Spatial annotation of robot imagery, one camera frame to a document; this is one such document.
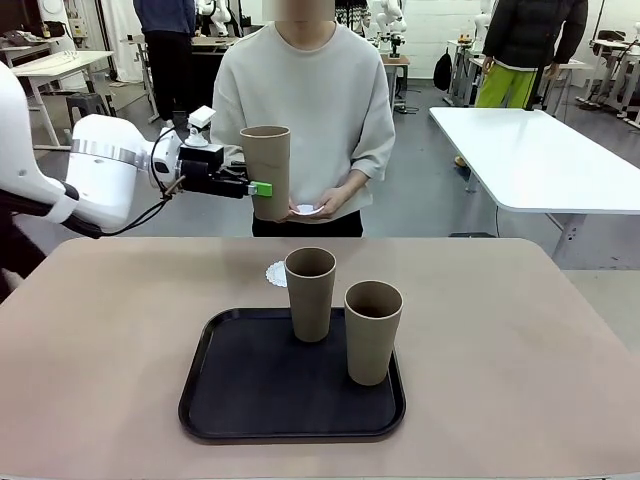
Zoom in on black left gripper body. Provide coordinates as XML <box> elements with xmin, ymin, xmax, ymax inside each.
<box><xmin>178</xmin><ymin>145</ymin><xmax>232</xmax><ymax>199</ymax></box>

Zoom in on tall tan cup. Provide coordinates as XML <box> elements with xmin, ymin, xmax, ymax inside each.
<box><xmin>283</xmin><ymin>246</ymin><xmax>337</xmax><ymax>344</ymax></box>
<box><xmin>343</xmin><ymin>280</ymin><xmax>404</xmax><ymax>387</ymax></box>
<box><xmin>238</xmin><ymin>124</ymin><xmax>293</xmax><ymax>223</ymax></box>

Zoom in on person's left forearm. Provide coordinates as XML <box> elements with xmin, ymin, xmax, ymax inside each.
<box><xmin>335</xmin><ymin>169</ymin><xmax>369</xmax><ymax>201</ymax></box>

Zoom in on person's left hand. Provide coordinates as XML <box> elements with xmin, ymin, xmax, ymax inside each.
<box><xmin>299</xmin><ymin>186</ymin><xmax>346</xmax><ymax>222</ymax></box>

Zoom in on person in beige sweatshirt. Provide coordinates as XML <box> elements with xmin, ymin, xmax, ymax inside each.
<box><xmin>209</xmin><ymin>0</ymin><xmax>397</xmax><ymax>239</ymax></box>

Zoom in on person in dark blue top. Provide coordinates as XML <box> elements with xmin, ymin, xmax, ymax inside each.
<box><xmin>132</xmin><ymin>0</ymin><xmax>197</xmax><ymax>126</ymax></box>

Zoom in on dark background desk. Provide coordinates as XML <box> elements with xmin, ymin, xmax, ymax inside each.
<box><xmin>191</xmin><ymin>35</ymin><xmax>241</xmax><ymax>96</ymax></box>

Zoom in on grey plastic stool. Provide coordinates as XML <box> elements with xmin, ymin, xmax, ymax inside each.
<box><xmin>65</xmin><ymin>92</ymin><xmax>112</xmax><ymax>121</ymax></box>

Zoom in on tall white cylinder unit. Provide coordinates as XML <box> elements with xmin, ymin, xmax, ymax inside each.
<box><xmin>42</xmin><ymin>0</ymin><xmax>91</xmax><ymax>96</ymax></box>

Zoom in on white desk with white legs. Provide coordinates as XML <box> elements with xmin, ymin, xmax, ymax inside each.
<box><xmin>9</xmin><ymin>49</ymin><xmax>117</xmax><ymax>151</ymax></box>

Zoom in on small wooden side table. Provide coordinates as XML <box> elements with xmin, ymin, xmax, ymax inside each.
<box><xmin>379</xmin><ymin>54</ymin><xmax>411</xmax><ymax>109</ymax></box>

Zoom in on person in patterned sweater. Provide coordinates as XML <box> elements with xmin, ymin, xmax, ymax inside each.
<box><xmin>333</xmin><ymin>0</ymin><xmax>372</xmax><ymax>31</ymax></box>

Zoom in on black plastic serving tray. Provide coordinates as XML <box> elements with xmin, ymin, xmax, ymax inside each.
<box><xmin>178</xmin><ymin>306</ymin><xmax>407</xmax><ymax>445</ymax></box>

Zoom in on black backpack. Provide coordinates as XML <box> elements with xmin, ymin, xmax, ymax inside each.
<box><xmin>432</xmin><ymin>48</ymin><xmax>454</xmax><ymax>92</ymax></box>

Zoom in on grey cloth bundle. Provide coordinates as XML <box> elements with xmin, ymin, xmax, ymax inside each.
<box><xmin>2</xmin><ymin>30</ymin><xmax>39</xmax><ymax>49</ymax></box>

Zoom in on large white table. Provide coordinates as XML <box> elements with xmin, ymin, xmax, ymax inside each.
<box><xmin>428</xmin><ymin>106</ymin><xmax>640</xmax><ymax>271</ymax></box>

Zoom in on black stand pole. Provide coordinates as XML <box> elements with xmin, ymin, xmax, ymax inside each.
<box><xmin>527</xmin><ymin>62</ymin><xmax>546</xmax><ymax>112</ymax></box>

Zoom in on person in lime green trousers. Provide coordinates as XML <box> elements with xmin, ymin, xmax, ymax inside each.
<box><xmin>474</xmin><ymin>0</ymin><xmax>590</xmax><ymax>110</ymax></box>

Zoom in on white lab desk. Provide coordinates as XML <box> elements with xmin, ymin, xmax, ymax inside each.
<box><xmin>588</xmin><ymin>38</ymin><xmax>640</xmax><ymax>120</ymax></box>
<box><xmin>462</xmin><ymin>55</ymin><xmax>594</xmax><ymax>110</ymax></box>

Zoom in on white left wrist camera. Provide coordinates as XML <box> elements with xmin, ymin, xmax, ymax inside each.
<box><xmin>185</xmin><ymin>104</ymin><xmax>217</xmax><ymax>149</ymax></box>

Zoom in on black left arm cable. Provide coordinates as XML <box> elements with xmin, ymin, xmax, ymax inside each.
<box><xmin>97</xmin><ymin>127</ymin><xmax>181</xmax><ymax>239</ymax></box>

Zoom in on white wall electrical box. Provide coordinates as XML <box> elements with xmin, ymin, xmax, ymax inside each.
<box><xmin>71</xmin><ymin>17</ymin><xmax>90</xmax><ymax>52</ymax></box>

